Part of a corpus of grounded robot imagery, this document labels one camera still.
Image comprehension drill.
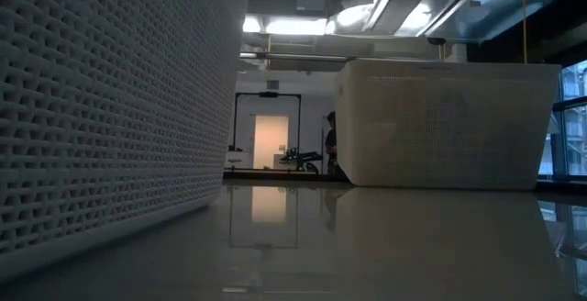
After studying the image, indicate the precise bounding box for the glass window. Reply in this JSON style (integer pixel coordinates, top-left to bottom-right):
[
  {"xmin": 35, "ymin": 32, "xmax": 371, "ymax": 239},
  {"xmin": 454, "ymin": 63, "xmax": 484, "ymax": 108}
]
[{"xmin": 538, "ymin": 60, "xmax": 587, "ymax": 178}]

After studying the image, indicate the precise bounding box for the silver ceiling duct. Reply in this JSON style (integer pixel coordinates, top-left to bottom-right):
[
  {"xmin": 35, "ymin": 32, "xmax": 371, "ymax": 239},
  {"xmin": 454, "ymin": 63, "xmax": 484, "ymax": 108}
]
[{"xmin": 327, "ymin": 0, "xmax": 559, "ymax": 45}]

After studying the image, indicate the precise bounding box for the black frame robot station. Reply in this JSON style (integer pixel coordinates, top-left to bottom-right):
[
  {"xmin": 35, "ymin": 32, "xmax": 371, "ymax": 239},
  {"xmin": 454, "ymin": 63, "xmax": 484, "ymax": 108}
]
[{"xmin": 231, "ymin": 91, "xmax": 303, "ymax": 170}]

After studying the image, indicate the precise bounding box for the person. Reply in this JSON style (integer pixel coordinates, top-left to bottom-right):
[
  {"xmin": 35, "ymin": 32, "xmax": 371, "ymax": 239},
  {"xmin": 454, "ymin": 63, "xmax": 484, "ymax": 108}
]
[{"xmin": 324, "ymin": 110, "xmax": 343, "ymax": 175}]

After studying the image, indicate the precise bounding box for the ceiling light panel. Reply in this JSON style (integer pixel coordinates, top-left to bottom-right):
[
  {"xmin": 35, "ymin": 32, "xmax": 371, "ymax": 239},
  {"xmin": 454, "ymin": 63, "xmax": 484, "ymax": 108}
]
[{"xmin": 241, "ymin": 14, "xmax": 329, "ymax": 37}]

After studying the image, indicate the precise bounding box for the yellow hanging cord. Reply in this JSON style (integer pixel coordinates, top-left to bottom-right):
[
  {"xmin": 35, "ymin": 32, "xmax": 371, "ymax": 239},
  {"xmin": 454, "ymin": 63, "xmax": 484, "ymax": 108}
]
[{"xmin": 521, "ymin": 0, "xmax": 528, "ymax": 65}]

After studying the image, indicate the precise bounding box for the white woven-texture plastic basket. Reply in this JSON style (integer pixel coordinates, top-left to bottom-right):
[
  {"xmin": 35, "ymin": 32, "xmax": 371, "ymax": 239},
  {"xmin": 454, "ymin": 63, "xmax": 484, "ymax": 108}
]
[
  {"xmin": 333, "ymin": 59, "xmax": 563, "ymax": 191},
  {"xmin": 0, "ymin": 0, "xmax": 252, "ymax": 284}
]

